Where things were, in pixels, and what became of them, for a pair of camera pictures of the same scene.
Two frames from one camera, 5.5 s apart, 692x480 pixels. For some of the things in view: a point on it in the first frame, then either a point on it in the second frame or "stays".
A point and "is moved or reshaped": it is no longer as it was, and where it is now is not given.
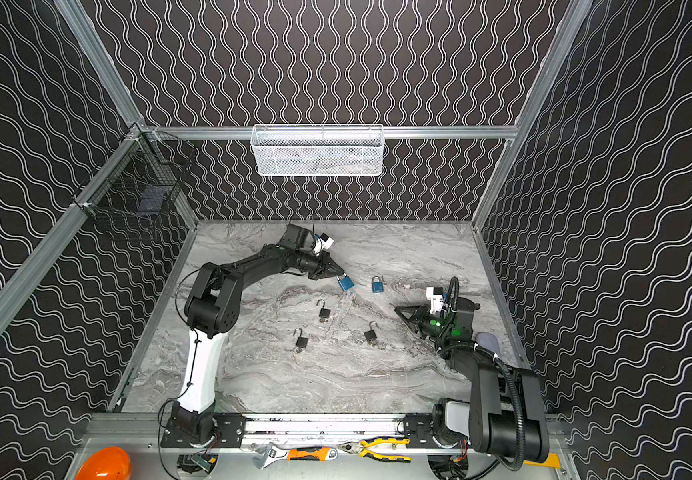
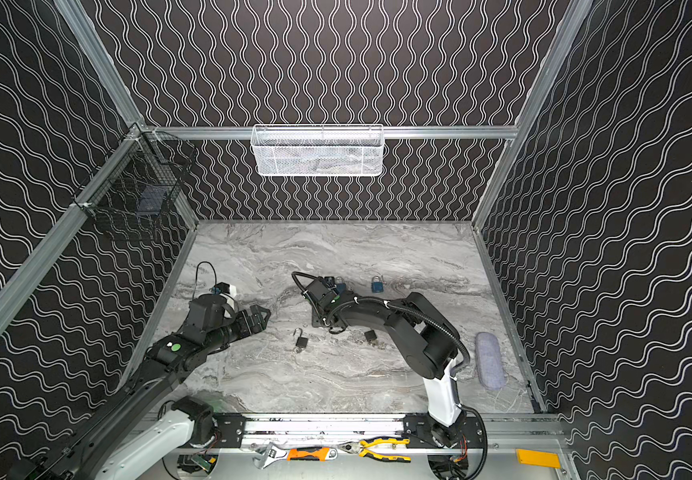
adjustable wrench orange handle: (273, 455) stays
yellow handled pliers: (359, 447) stays
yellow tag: (552, 459) stays
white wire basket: (318, 150) stays
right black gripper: (421, 321) → (322, 298)
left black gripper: (323, 264) → (246, 321)
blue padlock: (377, 287) stays
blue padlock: (346, 283) is moved or reshaped
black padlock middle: (302, 342) stays
